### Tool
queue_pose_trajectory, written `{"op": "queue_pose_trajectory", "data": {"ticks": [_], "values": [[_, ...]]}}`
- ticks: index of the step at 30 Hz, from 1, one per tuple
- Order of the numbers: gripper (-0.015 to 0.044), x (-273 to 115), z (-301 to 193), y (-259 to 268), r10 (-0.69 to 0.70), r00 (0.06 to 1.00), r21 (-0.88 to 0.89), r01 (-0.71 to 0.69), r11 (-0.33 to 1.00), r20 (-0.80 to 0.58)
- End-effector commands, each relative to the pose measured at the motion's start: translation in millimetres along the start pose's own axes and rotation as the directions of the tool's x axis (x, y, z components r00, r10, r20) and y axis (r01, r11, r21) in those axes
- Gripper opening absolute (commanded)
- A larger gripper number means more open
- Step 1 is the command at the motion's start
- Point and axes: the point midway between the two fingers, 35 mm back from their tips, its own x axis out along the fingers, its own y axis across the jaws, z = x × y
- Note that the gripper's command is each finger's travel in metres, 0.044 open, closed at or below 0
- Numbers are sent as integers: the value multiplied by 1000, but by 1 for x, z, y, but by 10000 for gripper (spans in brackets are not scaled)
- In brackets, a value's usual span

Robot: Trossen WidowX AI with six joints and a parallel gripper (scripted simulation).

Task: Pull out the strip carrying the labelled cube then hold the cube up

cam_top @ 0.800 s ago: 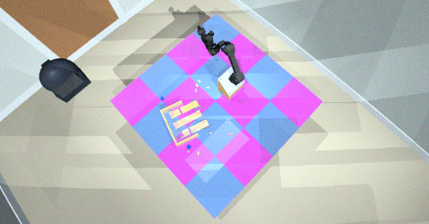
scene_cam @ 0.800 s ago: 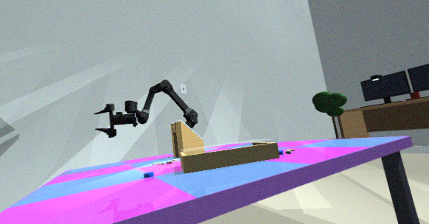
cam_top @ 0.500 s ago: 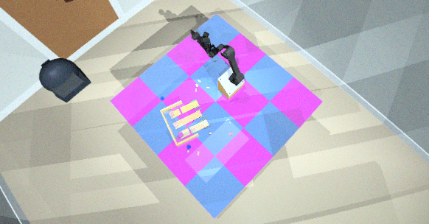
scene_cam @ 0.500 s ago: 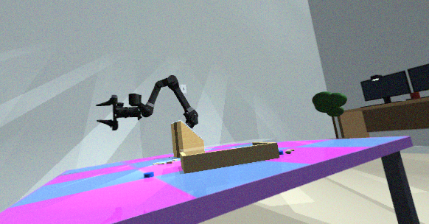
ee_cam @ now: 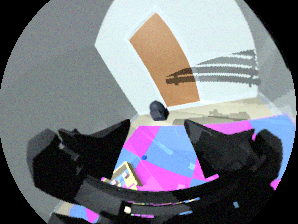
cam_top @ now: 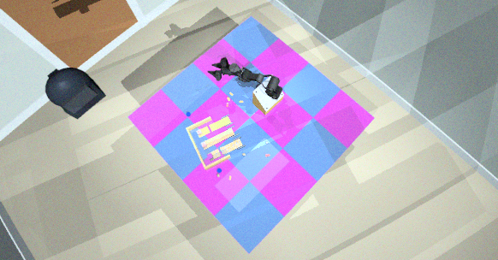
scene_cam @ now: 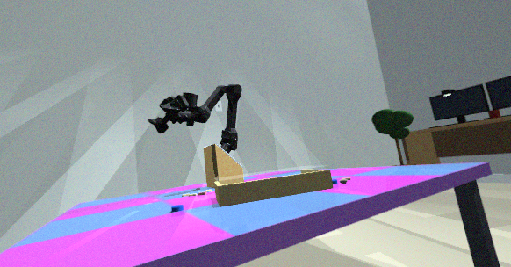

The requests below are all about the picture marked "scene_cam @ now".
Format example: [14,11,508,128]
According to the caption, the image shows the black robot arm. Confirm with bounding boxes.
[183,84,242,154]

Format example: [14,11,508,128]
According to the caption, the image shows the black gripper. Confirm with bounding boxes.
[148,95,189,134]

